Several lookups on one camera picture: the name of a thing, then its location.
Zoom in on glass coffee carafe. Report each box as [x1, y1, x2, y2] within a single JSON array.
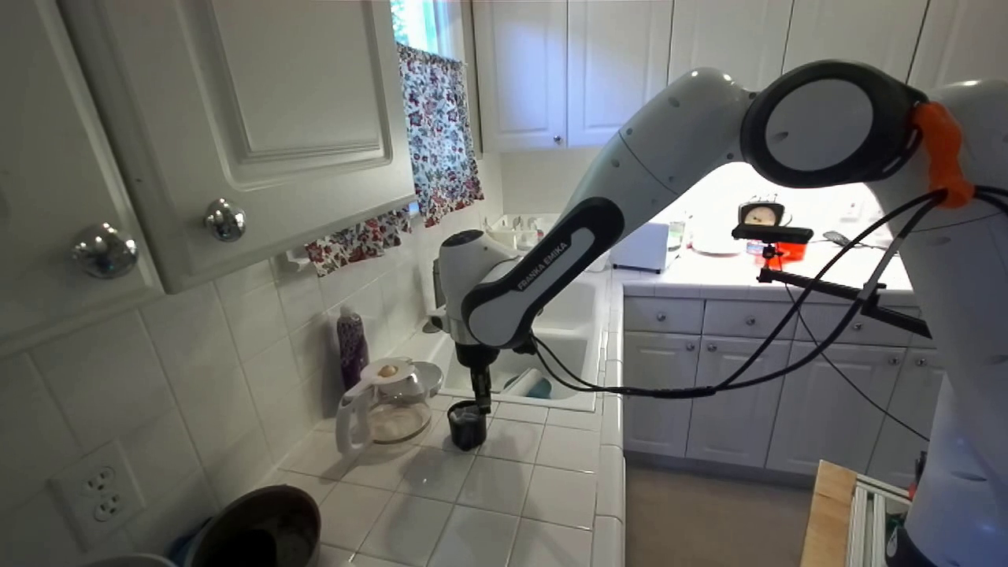
[[333, 357, 447, 457]]

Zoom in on round metal cabinet knob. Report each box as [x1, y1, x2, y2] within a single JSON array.
[[68, 219, 143, 284], [202, 194, 251, 246]]

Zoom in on white plate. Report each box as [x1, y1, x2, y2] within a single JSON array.
[[687, 214, 739, 260]]

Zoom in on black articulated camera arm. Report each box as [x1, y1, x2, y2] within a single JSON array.
[[756, 265, 933, 341]]

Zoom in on white sink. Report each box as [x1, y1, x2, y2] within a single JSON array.
[[493, 274, 609, 415]]

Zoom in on small black framed object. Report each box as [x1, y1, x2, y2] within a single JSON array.
[[737, 197, 792, 230]]

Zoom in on white bottle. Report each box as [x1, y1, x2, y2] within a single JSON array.
[[486, 214, 519, 256], [518, 214, 559, 253]]

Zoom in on white corner wall cabinets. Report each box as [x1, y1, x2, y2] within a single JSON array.
[[471, 0, 1008, 151]]

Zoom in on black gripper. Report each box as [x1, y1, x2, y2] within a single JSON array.
[[452, 341, 506, 415]]

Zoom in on aluminium rail base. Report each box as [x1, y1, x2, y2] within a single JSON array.
[[849, 470, 918, 567]]

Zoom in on white upper cabinet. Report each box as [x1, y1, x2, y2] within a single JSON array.
[[0, 0, 421, 353]]

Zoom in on purple soap bottle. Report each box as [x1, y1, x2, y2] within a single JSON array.
[[329, 305, 374, 393]]

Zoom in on orange mounted black camera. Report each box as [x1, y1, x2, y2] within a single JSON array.
[[730, 219, 820, 287]]

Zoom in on wooden table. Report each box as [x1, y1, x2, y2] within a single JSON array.
[[800, 457, 863, 567]]

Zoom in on floral curtain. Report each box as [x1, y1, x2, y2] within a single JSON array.
[[281, 43, 488, 280]]

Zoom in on white wall outlet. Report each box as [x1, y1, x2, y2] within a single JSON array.
[[44, 441, 147, 550]]

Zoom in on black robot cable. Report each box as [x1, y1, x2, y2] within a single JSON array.
[[526, 182, 1008, 404]]

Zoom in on white base cabinets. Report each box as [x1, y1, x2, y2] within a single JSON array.
[[620, 296, 947, 487]]

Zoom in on orange cable clip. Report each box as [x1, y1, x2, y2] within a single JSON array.
[[907, 96, 981, 212]]

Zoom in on black measuring cup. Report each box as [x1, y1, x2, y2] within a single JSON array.
[[444, 395, 495, 453]]

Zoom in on dark metal bowl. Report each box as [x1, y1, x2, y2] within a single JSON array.
[[186, 482, 325, 567]]

